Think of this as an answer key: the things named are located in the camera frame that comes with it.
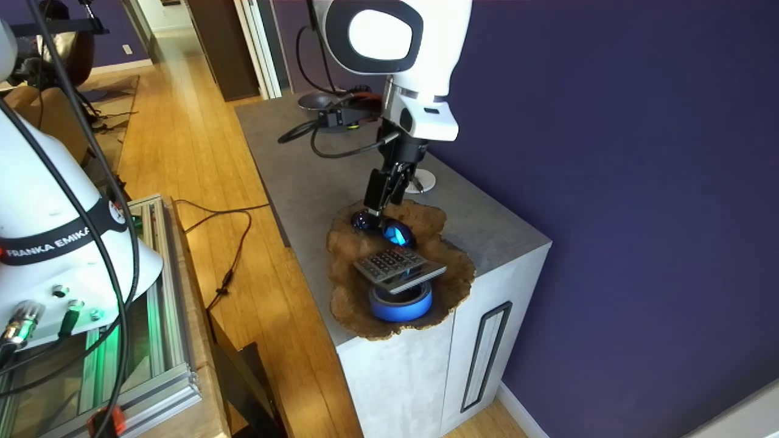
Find black cable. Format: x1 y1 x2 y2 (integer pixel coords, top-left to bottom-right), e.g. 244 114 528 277
173 198 272 311

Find black flat panel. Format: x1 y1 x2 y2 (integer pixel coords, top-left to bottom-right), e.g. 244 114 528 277
209 313 288 438

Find cabinet door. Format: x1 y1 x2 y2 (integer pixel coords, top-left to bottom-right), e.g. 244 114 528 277
439 243 552 436

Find dark brown door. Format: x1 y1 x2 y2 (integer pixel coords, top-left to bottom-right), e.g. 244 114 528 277
185 0 260 102

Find blue tape roll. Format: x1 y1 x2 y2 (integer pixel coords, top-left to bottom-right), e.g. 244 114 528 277
368 280 434 323

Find wooden plate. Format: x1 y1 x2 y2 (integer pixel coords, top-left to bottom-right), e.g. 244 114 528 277
325 199 477 341

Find dark bowl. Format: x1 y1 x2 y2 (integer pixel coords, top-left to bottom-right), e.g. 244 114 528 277
298 91 343 112

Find small white round base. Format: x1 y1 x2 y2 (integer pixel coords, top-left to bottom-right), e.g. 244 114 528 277
404 169 437 195

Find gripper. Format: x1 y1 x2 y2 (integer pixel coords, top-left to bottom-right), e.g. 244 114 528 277
363 120 430 228

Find grey cabinet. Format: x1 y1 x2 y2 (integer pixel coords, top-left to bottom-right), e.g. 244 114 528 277
234 90 553 438

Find dark chair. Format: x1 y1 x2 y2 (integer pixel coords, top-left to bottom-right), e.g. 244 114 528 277
11 0 111 89

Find sunglasses with blue lenses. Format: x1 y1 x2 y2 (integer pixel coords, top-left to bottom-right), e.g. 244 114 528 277
351 208 418 249

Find rug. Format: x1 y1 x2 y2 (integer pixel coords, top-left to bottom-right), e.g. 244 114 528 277
78 74 141 190

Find wooden furniture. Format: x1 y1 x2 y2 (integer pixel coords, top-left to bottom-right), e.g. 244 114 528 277
0 85 93 166

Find grey calculator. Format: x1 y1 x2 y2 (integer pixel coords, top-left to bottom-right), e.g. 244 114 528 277
354 246 447 295

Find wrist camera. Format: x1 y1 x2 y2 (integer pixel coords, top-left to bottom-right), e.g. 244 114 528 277
316 107 366 130

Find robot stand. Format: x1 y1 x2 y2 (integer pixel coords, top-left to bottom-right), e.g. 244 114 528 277
0 194 232 438

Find cabinet door handle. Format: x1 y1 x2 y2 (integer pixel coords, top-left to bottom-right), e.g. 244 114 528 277
460 301 514 414

